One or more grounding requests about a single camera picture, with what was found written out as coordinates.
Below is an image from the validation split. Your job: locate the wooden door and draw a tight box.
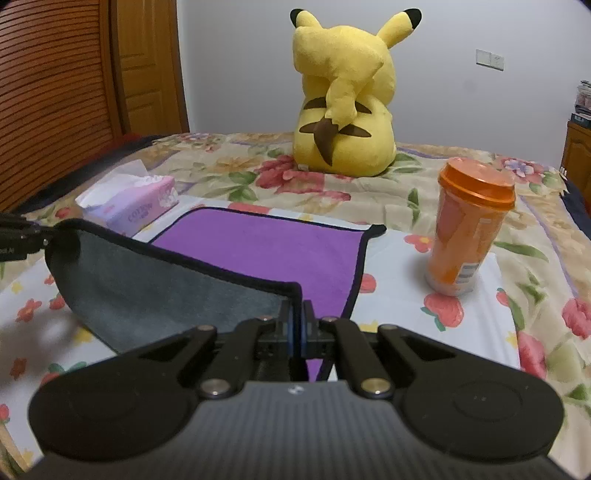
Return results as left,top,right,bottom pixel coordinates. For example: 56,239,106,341
109,0,191,136

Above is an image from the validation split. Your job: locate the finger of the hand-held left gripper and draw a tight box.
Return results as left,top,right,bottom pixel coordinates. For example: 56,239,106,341
0,213,55,262

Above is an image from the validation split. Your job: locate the yellow plush toy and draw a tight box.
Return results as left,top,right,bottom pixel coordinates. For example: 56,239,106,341
289,8,423,176

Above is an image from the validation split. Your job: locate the orange lidded cup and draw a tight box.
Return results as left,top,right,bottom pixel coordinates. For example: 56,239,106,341
425,157,517,297

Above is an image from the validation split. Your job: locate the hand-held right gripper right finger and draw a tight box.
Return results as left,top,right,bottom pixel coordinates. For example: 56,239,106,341
302,299,462,398

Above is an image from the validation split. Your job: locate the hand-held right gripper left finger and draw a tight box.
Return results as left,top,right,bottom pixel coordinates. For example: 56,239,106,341
124,299,293,400

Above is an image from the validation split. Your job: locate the white wall switch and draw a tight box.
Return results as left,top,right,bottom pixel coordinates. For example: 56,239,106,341
475,48,505,71

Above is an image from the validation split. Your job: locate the purple and grey towel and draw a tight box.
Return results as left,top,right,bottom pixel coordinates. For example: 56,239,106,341
44,206,387,382

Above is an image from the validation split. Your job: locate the wooden cabinet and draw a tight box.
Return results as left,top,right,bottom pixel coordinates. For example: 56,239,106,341
560,119,591,190

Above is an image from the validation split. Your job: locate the stack of items on cabinet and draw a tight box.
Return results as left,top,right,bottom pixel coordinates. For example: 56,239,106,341
571,79,591,124

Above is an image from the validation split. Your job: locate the tissue pack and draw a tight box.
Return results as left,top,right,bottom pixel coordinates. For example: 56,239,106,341
76,161,180,230

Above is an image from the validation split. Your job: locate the floral bed sheet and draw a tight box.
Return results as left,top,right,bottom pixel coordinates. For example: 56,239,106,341
0,132,591,476

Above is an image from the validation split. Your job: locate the wooden headboard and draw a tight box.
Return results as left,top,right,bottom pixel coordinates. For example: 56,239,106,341
0,0,123,214

